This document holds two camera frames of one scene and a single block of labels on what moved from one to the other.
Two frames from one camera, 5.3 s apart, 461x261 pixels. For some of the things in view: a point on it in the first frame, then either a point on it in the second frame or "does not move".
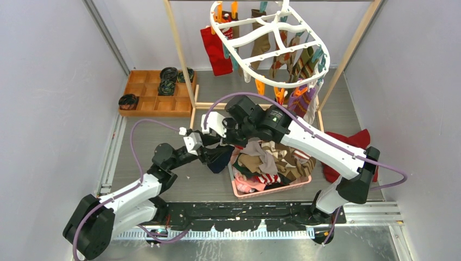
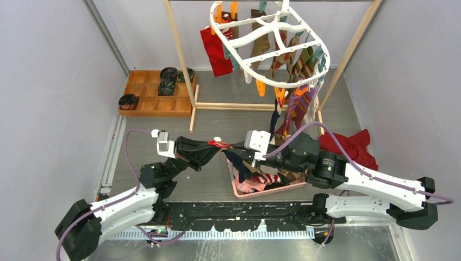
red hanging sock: (220, 64) does not move
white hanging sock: (310, 115) does not move
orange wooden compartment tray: (144, 85) does not move
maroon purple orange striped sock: (299, 104) does not move
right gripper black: (226, 123) → (246, 154)
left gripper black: (208, 140) → (185, 148)
